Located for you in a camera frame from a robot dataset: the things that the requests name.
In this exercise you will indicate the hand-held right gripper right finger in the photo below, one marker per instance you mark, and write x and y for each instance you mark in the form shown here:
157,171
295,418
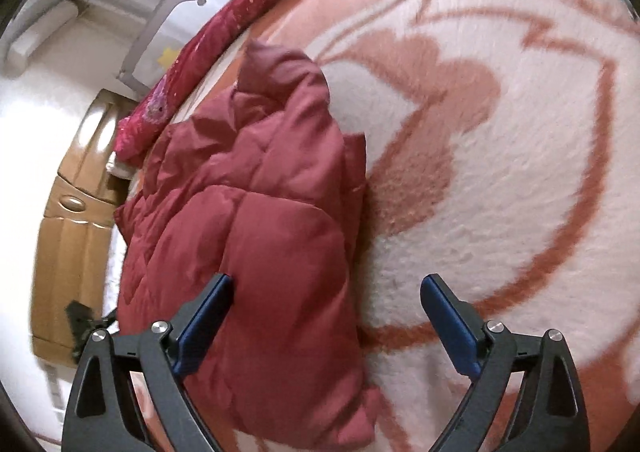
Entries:
450,327

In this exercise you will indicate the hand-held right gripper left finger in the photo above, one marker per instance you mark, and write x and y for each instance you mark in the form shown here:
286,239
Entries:
205,322

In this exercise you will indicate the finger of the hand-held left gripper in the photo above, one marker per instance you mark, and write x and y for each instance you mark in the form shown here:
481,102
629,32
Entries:
77,314

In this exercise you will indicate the dark red quilted jacket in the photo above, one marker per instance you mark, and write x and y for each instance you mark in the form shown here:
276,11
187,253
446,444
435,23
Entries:
260,242

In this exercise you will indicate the wooden headboard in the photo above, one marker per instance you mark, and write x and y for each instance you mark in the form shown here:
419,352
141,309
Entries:
70,257

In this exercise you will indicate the orange white patterned blanket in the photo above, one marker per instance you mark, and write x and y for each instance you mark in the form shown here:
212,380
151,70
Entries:
500,232

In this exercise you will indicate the white pillow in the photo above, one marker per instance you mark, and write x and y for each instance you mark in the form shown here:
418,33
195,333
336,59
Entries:
119,166

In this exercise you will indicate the red floral quilt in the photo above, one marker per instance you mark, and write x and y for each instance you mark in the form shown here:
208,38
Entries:
200,62

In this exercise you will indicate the white wall air conditioner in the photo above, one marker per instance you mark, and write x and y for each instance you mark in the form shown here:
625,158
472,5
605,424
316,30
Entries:
40,37

